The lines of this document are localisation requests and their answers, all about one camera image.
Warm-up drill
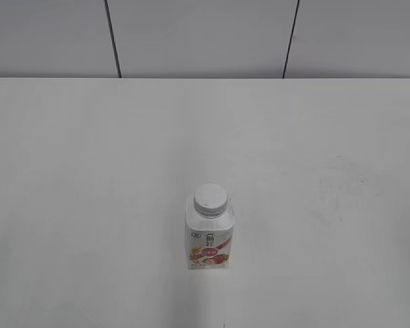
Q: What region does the white round bottle cap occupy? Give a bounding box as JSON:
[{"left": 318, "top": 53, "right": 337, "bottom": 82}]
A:
[{"left": 193, "top": 183, "right": 228, "bottom": 217}]

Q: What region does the white yili changqing yogurt bottle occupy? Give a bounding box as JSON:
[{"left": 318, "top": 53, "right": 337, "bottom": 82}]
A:
[{"left": 184, "top": 195, "right": 234, "bottom": 269}]

